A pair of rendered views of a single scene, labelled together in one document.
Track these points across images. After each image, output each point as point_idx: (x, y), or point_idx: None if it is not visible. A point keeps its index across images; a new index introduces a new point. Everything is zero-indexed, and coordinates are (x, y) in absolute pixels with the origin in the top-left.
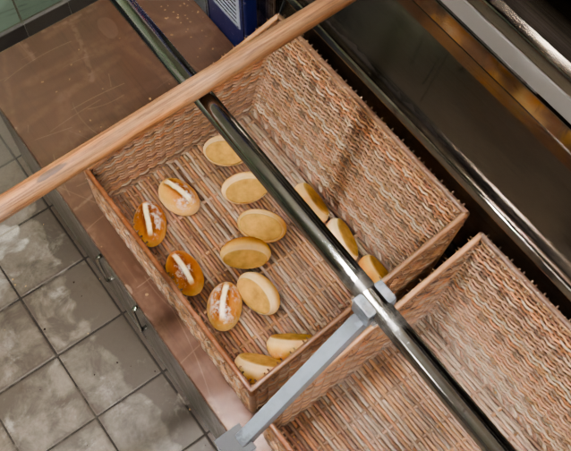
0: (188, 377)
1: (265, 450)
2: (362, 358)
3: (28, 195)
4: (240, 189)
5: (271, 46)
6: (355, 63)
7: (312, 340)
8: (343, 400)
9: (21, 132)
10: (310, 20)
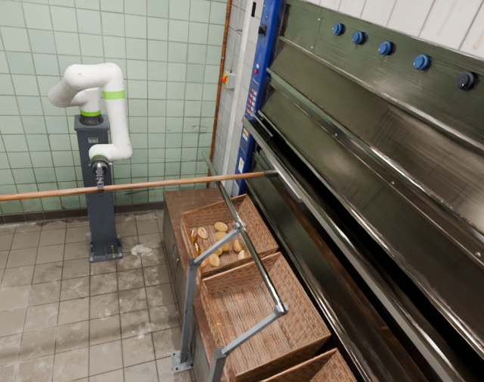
0: (185, 275)
1: (198, 300)
2: (237, 283)
3: (171, 182)
4: (220, 235)
5: (238, 176)
6: (260, 202)
7: (224, 265)
8: (227, 295)
9: (168, 208)
10: (249, 175)
